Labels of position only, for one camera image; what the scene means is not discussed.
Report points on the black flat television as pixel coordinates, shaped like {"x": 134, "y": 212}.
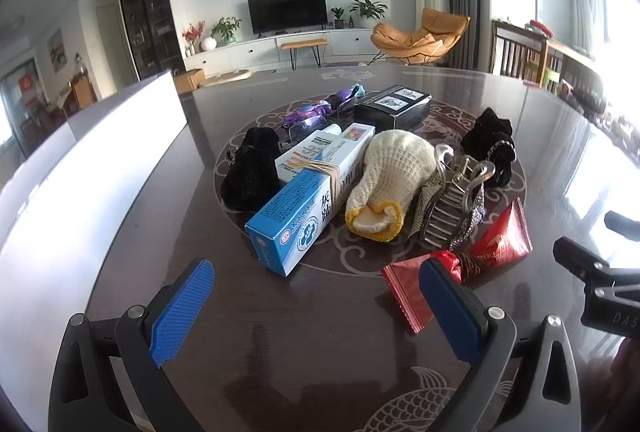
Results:
{"x": 280, "y": 15}

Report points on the wooden dining chair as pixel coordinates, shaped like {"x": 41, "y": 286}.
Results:
{"x": 518, "y": 52}

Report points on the red flowers white vase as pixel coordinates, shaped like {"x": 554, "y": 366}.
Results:
{"x": 196, "y": 40}

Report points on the cream knitted glove roll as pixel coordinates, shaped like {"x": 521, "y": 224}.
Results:
{"x": 395, "y": 167}

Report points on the black rectangular box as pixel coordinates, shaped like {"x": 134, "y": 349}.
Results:
{"x": 396, "y": 107}

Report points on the purple toy wand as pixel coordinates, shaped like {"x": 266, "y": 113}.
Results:
{"x": 340, "y": 102}

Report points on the blue white medicine box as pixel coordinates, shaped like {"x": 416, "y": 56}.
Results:
{"x": 285, "y": 228}

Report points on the black velvet scrunchie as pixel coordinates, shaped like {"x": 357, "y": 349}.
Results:
{"x": 490, "y": 139}
{"x": 252, "y": 179}

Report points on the potted plant left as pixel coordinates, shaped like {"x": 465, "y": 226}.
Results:
{"x": 225, "y": 29}

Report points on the dark display cabinet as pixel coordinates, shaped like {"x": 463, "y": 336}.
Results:
{"x": 152, "y": 37}

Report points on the clear plastic hair claw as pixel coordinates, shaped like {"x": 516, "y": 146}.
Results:
{"x": 450, "y": 165}

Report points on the orange lounge chair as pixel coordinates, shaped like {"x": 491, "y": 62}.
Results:
{"x": 437, "y": 34}

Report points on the cardboard box on floor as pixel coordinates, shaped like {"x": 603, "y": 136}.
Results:
{"x": 189, "y": 81}

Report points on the white storage bin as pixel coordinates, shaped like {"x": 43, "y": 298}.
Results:
{"x": 60, "y": 213}

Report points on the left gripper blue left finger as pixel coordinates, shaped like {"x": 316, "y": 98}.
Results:
{"x": 85, "y": 395}

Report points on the white tv cabinet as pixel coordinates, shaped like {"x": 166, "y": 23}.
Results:
{"x": 265, "y": 53}

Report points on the small potted plant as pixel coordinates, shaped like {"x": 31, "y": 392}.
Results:
{"x": 338, "y": 16}

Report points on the wooden bench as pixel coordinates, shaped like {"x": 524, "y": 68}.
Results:
{"x": 314, "y": 45}

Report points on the potted plant right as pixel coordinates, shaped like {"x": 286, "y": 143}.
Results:
{"x": 369, "y": 12}

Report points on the framed wall painting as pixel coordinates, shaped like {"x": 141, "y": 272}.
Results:
{"x": 56, "y": 51}

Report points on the red candy wrapper packet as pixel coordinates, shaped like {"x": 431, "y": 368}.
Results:
{"x": 506, "y": 241}

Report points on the rhinestone bow hair clip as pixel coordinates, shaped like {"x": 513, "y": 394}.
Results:
{"x": 447, "y": 213}

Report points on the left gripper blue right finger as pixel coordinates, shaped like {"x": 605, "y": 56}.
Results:
{"x": 544, "y": 395}

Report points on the clear safety glasses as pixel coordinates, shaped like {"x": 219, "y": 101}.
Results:
{"x": 305, "y": 131}

